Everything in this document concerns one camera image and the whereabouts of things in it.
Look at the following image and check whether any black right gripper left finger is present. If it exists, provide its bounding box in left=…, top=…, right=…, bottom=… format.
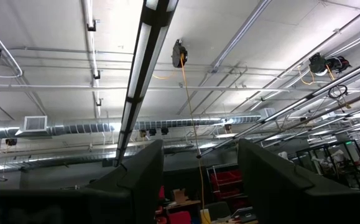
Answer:
left=86, top=139, right=165, bottom=224

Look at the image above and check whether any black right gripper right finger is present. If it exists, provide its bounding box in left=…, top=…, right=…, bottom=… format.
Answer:
left=238, top=138, right=315, bottom=224

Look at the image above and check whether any cardboard box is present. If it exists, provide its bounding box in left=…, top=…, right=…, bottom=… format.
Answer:
left=171, top=188, right=189, bottom=203

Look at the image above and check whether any rack with red bins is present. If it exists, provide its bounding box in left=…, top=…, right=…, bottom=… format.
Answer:
left=206, top=167, right=246, bottom=202

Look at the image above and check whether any red chair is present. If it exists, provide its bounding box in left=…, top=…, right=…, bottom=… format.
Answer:
left=166, top=210, right=193, bottom=224

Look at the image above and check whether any long ceiling light fixture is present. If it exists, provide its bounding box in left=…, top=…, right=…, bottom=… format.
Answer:
left=113, top=0, right=180, bottom=168
left=196, top=57, right=360, bottom=159

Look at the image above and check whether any white air vent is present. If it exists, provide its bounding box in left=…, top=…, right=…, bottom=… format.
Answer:
left=14, top=114, right=48, bottom=137

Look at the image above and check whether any silver air duct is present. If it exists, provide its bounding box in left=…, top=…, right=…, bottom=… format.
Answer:
left=0, top=107, right=277, bottom=141

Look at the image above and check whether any yellow hanging cable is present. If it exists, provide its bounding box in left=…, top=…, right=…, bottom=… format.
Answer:
left=179, top=53, right=212, bottom=224

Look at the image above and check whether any black workstation frame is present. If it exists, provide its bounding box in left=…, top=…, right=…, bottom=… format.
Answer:
left=295, top=140, right=360, bottom=191

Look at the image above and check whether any black ceiling cable reel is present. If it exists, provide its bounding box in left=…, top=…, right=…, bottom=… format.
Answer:
left=171, top=39, right=189, bottom=69
left=308, top=52, right=352, bottom=77

